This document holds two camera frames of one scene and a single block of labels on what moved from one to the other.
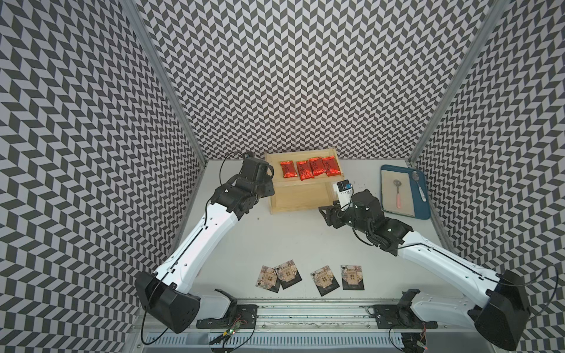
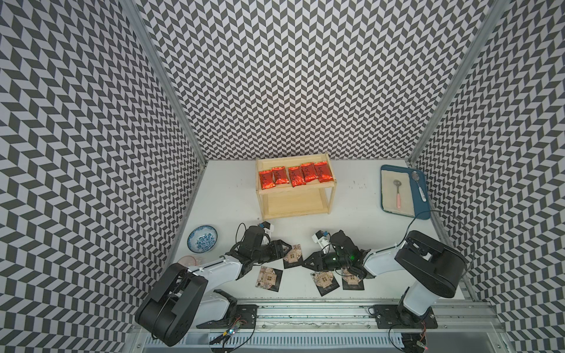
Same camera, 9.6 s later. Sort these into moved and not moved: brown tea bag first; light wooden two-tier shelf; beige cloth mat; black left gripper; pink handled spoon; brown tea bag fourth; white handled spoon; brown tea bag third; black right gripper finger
Moved: black left gripper; light wooden two-tier shelf; black right gripper finger
Not moved: brown tea bag fourth; white handled spoon; pink handled spoon; brown tea bag third; brown tea bag first; beige cloth mat
